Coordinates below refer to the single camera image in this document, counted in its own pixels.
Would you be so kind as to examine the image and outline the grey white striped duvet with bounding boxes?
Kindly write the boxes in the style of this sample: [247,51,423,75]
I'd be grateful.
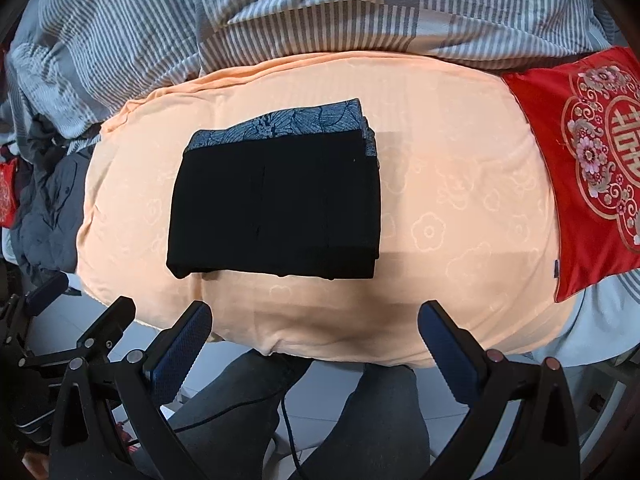
[0,0,623,153]

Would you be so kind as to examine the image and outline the red embroidered cushion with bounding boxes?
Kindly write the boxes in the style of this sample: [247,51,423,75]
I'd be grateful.
[501,46,640,303]

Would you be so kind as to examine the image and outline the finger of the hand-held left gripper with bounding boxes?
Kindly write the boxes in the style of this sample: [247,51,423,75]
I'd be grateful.
[0,271,71,323]
[15,296,137,377]

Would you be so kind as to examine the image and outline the black cable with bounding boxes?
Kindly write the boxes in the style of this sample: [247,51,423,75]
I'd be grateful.
[127,389,310,480]

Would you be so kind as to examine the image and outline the grey padded jacket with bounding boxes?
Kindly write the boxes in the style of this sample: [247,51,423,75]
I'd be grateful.
[9,120,103,288]

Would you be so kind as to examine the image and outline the person's right leg in jeans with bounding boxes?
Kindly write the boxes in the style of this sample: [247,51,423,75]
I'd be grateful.
[299,362,432,480]

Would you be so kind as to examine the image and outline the black pants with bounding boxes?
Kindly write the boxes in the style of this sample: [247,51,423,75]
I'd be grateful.
[166,98,382,281]

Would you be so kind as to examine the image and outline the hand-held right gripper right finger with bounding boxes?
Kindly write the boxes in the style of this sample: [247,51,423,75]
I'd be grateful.
[417,300,583,480]

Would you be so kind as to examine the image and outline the small red patterned cloth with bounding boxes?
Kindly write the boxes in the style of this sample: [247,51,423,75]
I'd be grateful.
[0,157,22,228]

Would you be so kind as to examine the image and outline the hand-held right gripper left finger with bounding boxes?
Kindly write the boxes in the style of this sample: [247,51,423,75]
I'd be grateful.
[47,300,213,480]

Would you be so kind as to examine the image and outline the peach patterned blanket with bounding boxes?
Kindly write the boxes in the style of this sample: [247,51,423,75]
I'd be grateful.
[75,52,576,368]

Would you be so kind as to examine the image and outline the light blue bed sheet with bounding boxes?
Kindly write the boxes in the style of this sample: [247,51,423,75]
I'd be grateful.
[529,272,640,367]

